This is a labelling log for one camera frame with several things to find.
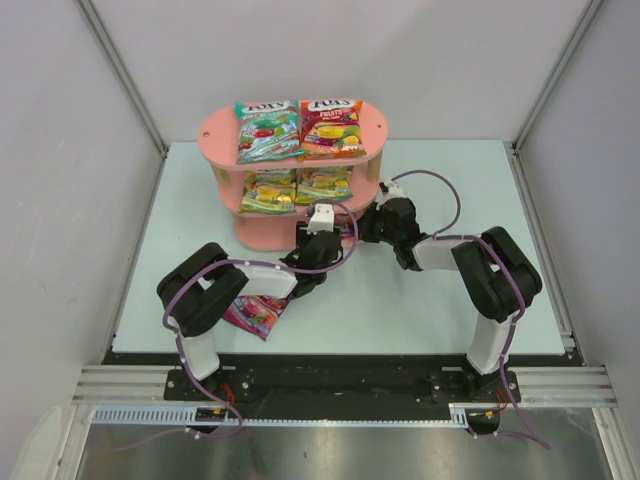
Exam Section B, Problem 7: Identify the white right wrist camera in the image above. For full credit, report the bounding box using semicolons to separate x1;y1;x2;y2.
379;180;406;205

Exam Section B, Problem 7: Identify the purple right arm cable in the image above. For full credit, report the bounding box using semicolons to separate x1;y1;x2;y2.
392;169;526;361

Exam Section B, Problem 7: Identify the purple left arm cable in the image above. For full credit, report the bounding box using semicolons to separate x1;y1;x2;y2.
162;200;361;401

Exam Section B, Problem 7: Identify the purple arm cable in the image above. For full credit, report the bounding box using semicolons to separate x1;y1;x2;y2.
162;200;361;401
392;169;526;361

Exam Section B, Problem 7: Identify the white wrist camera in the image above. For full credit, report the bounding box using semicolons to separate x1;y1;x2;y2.
379;180;406;205
306;203;335;235

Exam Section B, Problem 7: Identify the purple Fox's bag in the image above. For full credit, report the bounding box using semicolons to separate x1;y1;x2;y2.
222;296;289;341
334;213;357;239

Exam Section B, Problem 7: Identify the teal Fox's candy bag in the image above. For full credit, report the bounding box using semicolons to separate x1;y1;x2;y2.
234;100;302;164

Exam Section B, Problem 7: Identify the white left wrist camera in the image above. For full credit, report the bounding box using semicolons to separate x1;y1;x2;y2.
306;203;335;235

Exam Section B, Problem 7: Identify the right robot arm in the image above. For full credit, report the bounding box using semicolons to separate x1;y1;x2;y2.
358;197;543;398

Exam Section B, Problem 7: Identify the pink three-tier wooden shelf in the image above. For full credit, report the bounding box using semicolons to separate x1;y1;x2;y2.
198;98;390;251

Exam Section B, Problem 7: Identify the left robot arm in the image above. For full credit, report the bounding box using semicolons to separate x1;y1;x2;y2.
156;222;343;380

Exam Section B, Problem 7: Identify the green Fox's candy bag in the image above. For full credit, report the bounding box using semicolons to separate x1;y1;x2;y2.
239;169;297;215

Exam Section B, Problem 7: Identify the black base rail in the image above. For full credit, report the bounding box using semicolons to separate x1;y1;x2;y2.
164;354;521;422

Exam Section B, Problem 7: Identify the orange Fox's candy bag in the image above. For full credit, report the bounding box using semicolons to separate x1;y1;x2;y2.
300;98;366;160

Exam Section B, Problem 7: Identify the yellow-green Fox's candy bag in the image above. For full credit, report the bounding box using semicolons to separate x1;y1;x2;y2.
295;166;353;205

